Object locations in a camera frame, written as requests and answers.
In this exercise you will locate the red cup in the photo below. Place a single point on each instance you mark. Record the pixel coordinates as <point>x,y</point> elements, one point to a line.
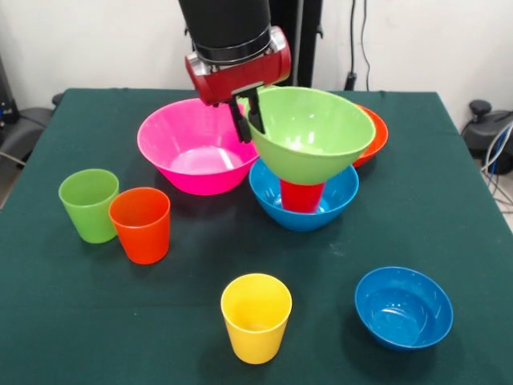
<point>300,198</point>

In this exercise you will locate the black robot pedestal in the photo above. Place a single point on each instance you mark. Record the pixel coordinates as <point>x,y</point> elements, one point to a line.
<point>304,40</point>

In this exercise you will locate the yellow cup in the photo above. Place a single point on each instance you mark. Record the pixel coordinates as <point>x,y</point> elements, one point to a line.
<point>256,321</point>

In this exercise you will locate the dark green table cloth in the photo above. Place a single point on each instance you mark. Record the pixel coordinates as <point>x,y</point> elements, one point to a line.
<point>401,224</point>

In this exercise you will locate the large pink bowl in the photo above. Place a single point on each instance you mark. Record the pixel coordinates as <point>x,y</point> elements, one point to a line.
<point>188,140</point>

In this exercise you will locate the green cup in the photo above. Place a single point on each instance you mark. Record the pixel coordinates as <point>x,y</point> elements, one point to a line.
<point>86,208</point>

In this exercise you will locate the large green bowl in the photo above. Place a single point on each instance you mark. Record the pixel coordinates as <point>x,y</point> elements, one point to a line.
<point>312,136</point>

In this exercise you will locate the small dark blue bowl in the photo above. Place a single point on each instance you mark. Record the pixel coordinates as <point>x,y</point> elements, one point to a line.
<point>405,313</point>

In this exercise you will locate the black wheeled base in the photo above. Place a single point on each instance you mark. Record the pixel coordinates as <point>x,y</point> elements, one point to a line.
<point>28,128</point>
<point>489,132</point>

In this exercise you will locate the orange cup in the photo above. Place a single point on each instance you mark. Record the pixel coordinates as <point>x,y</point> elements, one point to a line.
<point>142,236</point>

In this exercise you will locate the orange bowl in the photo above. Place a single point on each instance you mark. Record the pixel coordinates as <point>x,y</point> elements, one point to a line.
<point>374,140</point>

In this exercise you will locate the light blue bowl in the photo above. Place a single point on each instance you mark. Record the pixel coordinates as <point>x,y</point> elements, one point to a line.
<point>300,220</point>

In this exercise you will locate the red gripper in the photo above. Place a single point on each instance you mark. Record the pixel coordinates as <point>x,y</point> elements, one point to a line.
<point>240,80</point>

